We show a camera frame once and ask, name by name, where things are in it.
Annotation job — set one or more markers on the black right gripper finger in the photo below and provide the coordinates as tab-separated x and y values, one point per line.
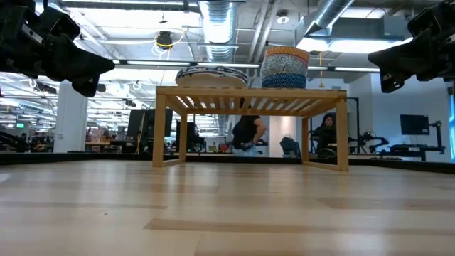
391	83
409	57

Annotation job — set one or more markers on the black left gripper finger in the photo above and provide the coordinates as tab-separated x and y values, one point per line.
78	64
85	89

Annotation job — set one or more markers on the blue patterned white plate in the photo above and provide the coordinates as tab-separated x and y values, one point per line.
180	74
211	82
242	72
213	68

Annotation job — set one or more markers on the bowl red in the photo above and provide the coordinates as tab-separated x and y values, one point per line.
284	81

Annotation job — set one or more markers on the dark blue striped bowl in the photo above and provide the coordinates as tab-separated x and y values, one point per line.
284	65

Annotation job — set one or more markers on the black background robot arm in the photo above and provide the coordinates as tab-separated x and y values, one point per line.
369	139

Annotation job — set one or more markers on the slatted wooden shelf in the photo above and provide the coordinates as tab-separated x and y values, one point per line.
249	93

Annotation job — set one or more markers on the small black ceiling dome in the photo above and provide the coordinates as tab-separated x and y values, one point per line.
102	88

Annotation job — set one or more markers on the white pillar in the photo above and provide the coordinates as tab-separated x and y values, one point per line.
70	121

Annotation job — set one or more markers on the red boxes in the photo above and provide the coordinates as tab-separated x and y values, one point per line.
97	136

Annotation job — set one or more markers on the wide ceiling light panel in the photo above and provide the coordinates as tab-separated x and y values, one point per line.
355	45

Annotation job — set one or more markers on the black background monitor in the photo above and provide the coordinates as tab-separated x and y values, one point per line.
136	124

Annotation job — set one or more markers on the blue lit screen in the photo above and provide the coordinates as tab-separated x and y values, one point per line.
452	135

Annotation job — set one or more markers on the seated person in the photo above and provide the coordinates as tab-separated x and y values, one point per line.
325	133

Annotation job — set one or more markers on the long ceiling light bar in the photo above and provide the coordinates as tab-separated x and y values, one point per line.
185	64

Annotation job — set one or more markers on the black office chair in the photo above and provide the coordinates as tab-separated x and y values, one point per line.
289	146

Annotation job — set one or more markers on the standing person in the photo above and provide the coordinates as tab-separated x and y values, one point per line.
245	131

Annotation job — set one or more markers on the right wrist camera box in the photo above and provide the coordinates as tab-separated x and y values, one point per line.
423	23

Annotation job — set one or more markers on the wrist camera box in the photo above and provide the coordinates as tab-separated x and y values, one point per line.
60	23
423	23

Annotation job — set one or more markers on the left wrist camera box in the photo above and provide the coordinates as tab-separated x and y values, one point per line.
60	23

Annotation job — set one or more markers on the wall side black monitor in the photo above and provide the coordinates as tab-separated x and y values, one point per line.
414	124

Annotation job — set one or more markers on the black ceiling dome camera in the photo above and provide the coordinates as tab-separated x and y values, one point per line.
165	40

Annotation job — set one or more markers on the silver smooth ventilation duct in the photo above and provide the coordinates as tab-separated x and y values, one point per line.
325	16

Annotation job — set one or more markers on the silver ribbed ventilation duct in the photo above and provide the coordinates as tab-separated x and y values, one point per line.
217	25

